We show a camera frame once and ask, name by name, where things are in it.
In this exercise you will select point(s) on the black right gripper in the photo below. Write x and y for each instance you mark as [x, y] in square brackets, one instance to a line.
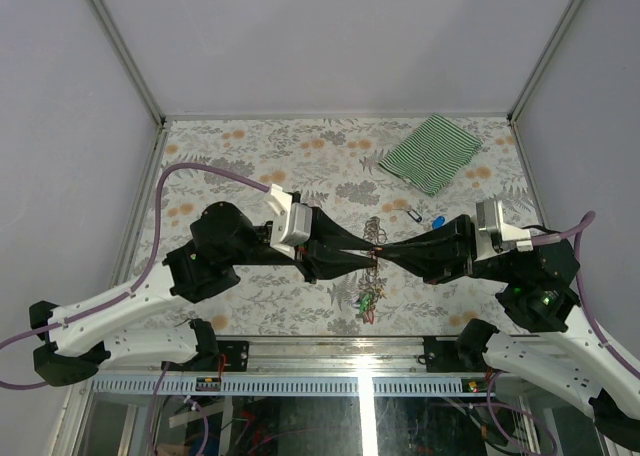
[435, 254]

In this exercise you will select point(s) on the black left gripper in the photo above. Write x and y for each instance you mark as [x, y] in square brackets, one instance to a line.
[328, 254]

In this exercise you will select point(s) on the key with red tag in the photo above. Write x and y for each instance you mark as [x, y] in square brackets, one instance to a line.
[376, 254]

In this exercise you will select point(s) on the green key tag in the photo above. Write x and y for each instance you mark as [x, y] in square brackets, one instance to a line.
[364, 303]

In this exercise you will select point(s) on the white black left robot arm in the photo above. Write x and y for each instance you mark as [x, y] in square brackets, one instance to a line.
[80, 340]

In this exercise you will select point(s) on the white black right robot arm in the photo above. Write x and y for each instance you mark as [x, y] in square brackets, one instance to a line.
[601, 379]

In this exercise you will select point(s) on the key with blue tag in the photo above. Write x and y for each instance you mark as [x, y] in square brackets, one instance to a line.
[438, 222]

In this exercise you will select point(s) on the key with black tag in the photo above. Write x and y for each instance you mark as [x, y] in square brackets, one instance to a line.
[415, 216]

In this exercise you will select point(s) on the floral tablecloth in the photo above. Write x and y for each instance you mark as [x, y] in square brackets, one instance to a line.
[333, 164]

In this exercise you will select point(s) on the green white striped cloth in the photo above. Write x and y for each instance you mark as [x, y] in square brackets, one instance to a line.
[432, 155]

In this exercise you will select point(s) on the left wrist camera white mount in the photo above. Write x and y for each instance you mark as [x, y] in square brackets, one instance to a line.
[292, 222]

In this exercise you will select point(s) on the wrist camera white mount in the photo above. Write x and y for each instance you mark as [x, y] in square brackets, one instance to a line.
[493, 235]
[292, 222]

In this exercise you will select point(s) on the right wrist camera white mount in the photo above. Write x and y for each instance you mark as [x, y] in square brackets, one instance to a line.
[493, 235]

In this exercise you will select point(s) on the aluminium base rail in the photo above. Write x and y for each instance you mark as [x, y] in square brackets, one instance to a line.
[398, 366]

